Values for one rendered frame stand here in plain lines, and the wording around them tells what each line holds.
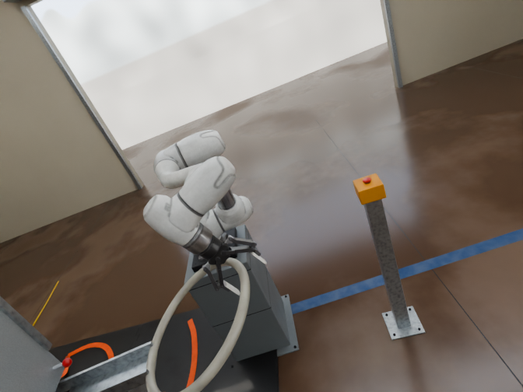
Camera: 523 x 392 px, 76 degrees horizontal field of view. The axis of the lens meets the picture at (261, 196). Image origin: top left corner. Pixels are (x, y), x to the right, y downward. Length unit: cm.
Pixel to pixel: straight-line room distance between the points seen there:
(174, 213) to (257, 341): 160
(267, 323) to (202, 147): 129
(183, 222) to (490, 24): 634
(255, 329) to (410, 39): 511
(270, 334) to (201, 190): 159
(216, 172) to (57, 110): 559
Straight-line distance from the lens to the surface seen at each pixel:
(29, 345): 146
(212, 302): 214
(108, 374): 146
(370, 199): 166
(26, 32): 634
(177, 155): 147
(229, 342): 99
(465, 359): 229
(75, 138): 648
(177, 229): 98
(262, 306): 218
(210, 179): 93
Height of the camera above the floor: 196
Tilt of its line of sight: 28 degrees down
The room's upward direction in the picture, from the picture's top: 24 degrees counter-clockwise
